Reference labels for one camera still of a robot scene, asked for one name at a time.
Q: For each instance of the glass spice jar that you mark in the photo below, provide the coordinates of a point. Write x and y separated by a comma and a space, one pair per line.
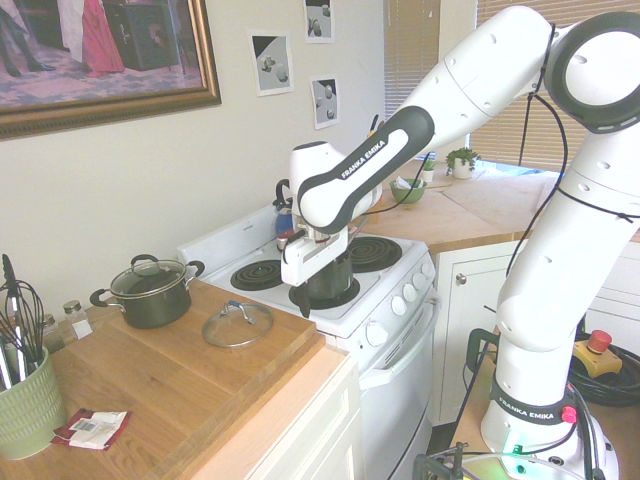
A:
52, 335
79, 325

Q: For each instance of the leafy plant in white pot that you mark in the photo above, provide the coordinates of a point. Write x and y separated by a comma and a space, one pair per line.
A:
462, 162

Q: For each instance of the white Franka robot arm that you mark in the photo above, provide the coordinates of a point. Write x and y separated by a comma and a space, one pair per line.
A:
525, 300

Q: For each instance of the black kitchen utensil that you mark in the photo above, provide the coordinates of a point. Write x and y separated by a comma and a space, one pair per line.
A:
9, 272

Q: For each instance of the small succulent in white pot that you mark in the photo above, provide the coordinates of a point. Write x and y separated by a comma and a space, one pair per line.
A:
428, 172

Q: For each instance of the large wooden butcher block board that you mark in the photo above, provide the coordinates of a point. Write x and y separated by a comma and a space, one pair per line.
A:
200, 380

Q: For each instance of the grey printed paper sheet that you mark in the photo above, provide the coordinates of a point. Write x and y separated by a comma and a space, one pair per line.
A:
325, 102
319, 20
272, 62

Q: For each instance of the red paper packet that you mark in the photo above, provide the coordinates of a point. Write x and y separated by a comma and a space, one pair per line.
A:
117, 431

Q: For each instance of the yellow emergency stop button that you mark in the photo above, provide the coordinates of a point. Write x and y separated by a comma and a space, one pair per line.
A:
597, 350

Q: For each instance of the large black coil burner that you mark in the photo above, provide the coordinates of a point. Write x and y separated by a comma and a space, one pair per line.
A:
375, 252

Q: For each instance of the white paper packet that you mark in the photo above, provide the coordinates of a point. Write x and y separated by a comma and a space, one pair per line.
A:
95, 429

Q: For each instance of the green ceramic bowl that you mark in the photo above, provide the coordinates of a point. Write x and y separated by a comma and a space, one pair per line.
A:
407, 195

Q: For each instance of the round metal cabinet knob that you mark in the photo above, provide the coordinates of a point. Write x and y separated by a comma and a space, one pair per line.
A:
461, 278

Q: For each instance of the glass lid with black knob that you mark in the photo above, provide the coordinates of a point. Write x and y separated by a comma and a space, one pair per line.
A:
147, 282

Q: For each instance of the white stove knob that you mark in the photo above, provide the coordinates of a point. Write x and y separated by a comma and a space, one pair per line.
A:
376, 333
410, 293
420, 281
427, 270
398, 305

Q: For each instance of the black bar clamp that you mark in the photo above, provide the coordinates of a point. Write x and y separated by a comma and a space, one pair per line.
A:
480, 350
440, 465

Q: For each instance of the wooden window blind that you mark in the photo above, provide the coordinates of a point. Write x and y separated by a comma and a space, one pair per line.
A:
410, 60
505, 145

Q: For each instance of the white crumpled cloth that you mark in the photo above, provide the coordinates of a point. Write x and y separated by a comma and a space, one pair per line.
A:
407, 183

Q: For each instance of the green ribbed utensil holder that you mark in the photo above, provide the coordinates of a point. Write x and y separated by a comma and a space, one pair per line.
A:
25, 415

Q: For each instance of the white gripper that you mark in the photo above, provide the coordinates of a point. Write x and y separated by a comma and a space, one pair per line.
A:
310, 260

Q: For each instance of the white base cabinet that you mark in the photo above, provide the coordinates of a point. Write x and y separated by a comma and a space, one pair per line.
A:
450, 350
310, 430

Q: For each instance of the white electric stove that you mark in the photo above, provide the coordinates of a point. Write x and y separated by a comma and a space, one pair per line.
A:
390, 400

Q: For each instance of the gold framed painting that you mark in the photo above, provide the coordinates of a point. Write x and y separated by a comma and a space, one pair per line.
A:
100, 50

